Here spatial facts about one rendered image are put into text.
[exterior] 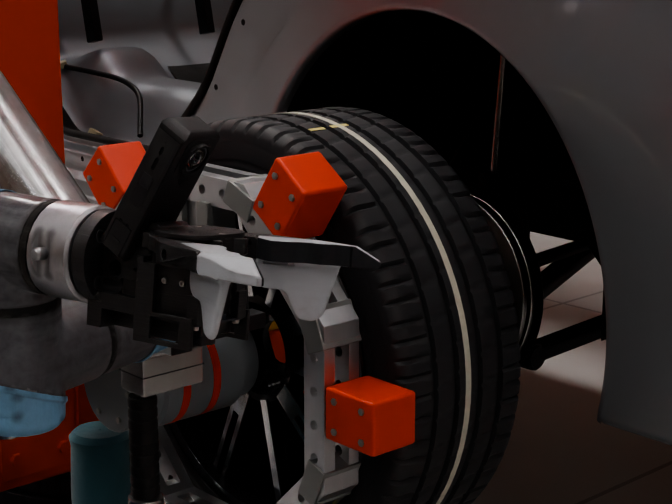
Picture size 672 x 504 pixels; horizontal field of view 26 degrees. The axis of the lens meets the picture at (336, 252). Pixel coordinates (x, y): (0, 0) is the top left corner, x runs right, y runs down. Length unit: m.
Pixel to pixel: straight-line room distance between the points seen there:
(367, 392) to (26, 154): 0.66
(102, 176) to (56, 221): 1.06
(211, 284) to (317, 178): 0.87
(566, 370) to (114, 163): 2.84
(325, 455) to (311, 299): 0.81
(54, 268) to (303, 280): 0.18
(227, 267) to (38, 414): 0.29
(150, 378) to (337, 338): 0.24
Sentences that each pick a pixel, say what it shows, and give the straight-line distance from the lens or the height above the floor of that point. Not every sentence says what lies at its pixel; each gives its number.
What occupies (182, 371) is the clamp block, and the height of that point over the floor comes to 0.92.
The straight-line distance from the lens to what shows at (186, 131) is 1.03.
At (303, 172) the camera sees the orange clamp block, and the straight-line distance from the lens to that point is 1.83.
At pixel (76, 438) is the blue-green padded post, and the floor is 0.74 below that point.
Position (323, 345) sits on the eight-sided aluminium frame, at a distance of 1.81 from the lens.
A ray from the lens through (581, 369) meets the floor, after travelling 4.79.
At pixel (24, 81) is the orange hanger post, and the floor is 1.20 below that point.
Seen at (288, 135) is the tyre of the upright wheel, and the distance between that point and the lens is 1.96.
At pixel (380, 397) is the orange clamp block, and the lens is 1.79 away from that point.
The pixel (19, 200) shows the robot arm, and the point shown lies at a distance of 1.15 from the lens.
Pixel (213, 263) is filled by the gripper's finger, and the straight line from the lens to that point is 0.95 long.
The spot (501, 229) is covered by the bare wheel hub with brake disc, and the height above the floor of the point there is 0.97.
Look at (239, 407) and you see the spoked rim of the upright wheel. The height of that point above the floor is 0.75.
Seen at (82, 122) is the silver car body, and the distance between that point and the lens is 4.45.
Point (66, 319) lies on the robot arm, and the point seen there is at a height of 1.15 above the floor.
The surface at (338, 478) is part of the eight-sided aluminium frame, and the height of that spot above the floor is 0.76.
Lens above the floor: 1.48
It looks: 14 degrees down
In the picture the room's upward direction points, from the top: straight up
